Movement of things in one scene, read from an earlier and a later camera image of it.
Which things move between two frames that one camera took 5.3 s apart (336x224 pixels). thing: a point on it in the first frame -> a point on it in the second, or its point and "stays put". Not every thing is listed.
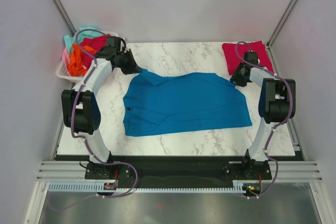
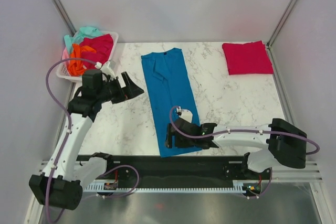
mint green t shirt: x=69 y=40 stays put
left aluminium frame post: x=56 y=2 stays put
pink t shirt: x=65 y=57 stays put
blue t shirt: x=167 y=102 -> x=169 y=86
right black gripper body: x=247 y=81 -> x=187 y=142
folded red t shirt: x=233 y=53 stays put
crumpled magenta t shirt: x=97 y=42 stays put
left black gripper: x=133 y=68 -> x=129 y=91
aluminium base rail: x=307 y=171 stays put
